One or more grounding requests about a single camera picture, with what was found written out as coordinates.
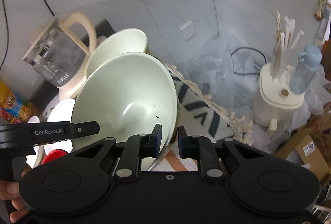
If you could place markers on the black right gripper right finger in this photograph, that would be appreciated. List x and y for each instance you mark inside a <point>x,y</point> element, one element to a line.
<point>201,149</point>

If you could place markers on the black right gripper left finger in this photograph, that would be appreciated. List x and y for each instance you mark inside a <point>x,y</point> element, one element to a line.
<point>135,150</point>

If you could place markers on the pale green ceramic bowl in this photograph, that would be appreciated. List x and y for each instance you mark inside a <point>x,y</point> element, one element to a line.
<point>128,95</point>

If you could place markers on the white ceramic plate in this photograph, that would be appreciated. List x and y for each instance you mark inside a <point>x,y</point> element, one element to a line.
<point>61,112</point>

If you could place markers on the person's hand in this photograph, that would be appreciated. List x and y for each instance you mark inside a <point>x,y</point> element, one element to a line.
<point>10,191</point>

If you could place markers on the patterned woven table mat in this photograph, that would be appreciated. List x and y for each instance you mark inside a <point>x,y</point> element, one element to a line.
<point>201,116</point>

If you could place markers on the white plastic bag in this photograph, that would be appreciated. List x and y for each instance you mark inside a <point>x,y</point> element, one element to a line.
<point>227,70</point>

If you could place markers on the red lid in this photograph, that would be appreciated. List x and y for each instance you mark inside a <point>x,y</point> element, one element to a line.
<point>53,155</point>

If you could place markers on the cream utensil sterilizer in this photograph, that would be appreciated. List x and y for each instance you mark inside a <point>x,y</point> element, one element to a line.
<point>274,102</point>

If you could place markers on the cream kettle base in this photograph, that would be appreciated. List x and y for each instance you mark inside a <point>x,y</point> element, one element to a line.
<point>73,86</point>

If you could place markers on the cardboard box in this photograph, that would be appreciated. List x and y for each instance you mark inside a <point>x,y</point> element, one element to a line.
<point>302,149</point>

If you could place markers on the glass electric kettle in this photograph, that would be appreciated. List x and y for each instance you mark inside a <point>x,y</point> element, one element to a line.
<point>56,52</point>

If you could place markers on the orange juice bottle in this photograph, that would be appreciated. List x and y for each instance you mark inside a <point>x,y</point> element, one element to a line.
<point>15,109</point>

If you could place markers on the blue baby bottle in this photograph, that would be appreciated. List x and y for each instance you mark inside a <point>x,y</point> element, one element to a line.
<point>308,64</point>

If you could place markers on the white wall socket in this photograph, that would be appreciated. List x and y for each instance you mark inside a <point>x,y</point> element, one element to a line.
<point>188,31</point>

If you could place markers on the black handle with GenRobot label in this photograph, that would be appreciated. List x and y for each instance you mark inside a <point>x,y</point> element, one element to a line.
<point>19,140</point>

